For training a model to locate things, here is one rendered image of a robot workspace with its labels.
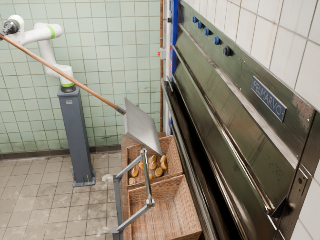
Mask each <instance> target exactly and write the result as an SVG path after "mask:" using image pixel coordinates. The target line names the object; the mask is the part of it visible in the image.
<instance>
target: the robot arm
mask: <svg viewBox="0 0 320 240"><path fill-rule="evenodd" d="M62 33H63V30H62V27H61V26H60V25H58V24H48V23H42V22H38V23H36V24H35V25H34V27H33V30H30V31H25V32H24V20H23V18H22V17H20V16H18V15H12V16H10V17H9V19H8V20H7V21H6V22H5V23H4V28H3V30H2V31H1V32H0V34H1V35H2V36H5V35H9V34H10V38H11V39H12V40H14V41H15V42H17V43H18V44H20V45H22V46H24V45H27V44H29V43H33V42H37V41H38V42H39V45H40V49H41V52H42V56H43V59H44V60H46V61H47V62H48V63H50V64H52V65H53V66H55V67H56V68H58V69H60V70H61V71H63V72H65V73H66V74H68V75H69V76H71V77H72V78H74V77H73V71H72V67H71V66H69V65H59V64H57V63H56V61H55V58H54V55H53V52H52V48H51V44H50V40H51V39H55V38H59V37H60V36H61V35H62ZM45 72H46V74H47V75H49V76H51V77H56V78H60V82H61V85H62V87H61V91H62V92H64V93H70V92H74V91H75V90H76V87H75V86H76V84H74V83H73V82H71V81H69V80H68V79H66V78H65V77H63V76H61V75H60V74H58V73H56V72H55V71H53V70H52V69H50V68H48V67H47V66H45Z"/></svg>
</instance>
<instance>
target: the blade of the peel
mask: <svg viewBox="0 0 320 240"><path fill-rule="evenodd" d="M122 100H123V109H124V110H126V114H125V115H124V125H125V134H126V135H128V136H129V137H131V138H133V139H134V140H136V141H138V142H139V143H141V144H143V145H144V146H146V147H148V148H150V149H151V150H153V151H155V152H156V153H158V154H160V155H161V156H163V155H162V151H161V147H160V142H159V138H158V134H157V130H156V126H155V122H154V119H153V118H152V117H150V116H149V115H148V114H147V113H145V112H144V111H143V110H141V109H140V108H139V107H137V106H136V105H135V104H133V103H132V102H131V101H130V100H128V99H127V98H125V97H124V98H123V99H122Z"/></svg>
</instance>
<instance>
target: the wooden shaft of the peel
mask: <svg viewBox="0 0 320 240"><path fill-rule="evenodd" d="M0 37H1V38H2V39H4V40H5V41H7V42H8V43H10V44H12V45H13V46H15V47H16V48H18V49H20V50H21V51H23V52H25V53H26V54H28V55H29V56H31V57H33V58H34V59H36V60H37V61H39V62H40V63H42V64H44V65H45V66H47V67H48V68H50V69H52V70H53V71H55V72H56V73H58V74H60V75H61V76H63V77H65V78H66V79H68V80H69V81H71V82H73V83H74V84H76V85H77V86H79V87H81V88H82V89H84V90H85V91H87V92H88V93H90V94H92V95H93V96H95V97H96V98H98V99H100V100H101V101H103V102H105V103H106V104H108V105H109V106H111V107H113V108H114V109H116V107H117V105H115V104H113V103H112V102H110V101H109V100H107V99H105V98H104V97H102V96H101V95H99V94H98V93H96V92H94V91H93V90H91V89H90V88H88V87H86V86H85V85H83V84H82V83H80V82H79V81H77V80H75V79H74V78H72V77H71V76H69V75H68V74H66V73H65V72H63V71H61V70H60V69H58V68H56V67H55V66H53V65H52V64H50V63H48V62H47V61H46V60H44V59H42V58H41V57H39V56H38V55H36V54H34V53H33V52H31V51H30V50H28V49H27V48H25V47H23V46H22V45H20V44H18V43H17V42H15V41H14V40H12V39H11V38H9V37H8V36H6V35H5V36H2V35H1V34H0Z"/></svg>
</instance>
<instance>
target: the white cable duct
mask: <svg viewBox="0 0 320 240"><path fill-rule="evenodd" d="M169 9H170V0H167V18H168V17H169ZM168 69H169V23H167V38H166V75H168ZM167 130H168V105H167V102H166V121H165V132H166V136H167Z"/></svg>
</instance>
